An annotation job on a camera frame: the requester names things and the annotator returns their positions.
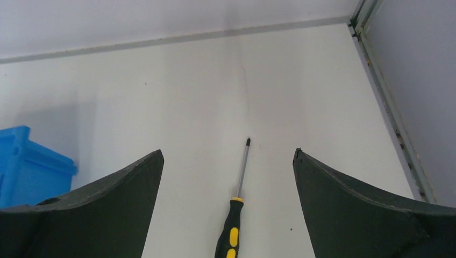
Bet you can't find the black yellow screwdriver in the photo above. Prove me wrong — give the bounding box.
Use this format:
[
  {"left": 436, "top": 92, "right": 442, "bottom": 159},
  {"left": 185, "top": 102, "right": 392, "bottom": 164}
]
[{"left": 215, "top": 138, "right": 251, "bottom": 258}]

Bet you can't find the aluminium frame profile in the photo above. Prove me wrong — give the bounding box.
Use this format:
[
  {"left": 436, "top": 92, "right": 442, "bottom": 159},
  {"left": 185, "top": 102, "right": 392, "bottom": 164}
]
[{"left": 348, "top": 1, "right": 437, "bottom": 204}]

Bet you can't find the blue plastic bin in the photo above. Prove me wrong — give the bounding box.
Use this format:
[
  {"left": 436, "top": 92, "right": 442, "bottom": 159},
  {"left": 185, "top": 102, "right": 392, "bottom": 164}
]
[{"left": 1, "top": 126, "right": 77, "bottom": 208}]

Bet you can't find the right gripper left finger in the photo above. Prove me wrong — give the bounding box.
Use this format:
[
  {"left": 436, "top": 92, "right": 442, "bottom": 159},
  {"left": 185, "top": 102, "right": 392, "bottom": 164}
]
[{"left": 1, "top": 150, "right": 165, "bottom": 257}]

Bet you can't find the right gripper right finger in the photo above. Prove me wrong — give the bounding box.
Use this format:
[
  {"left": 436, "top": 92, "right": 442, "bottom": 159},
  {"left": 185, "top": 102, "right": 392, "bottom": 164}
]
[{"left": 293, "top": 149, "right": 455, "bottom": 257}]

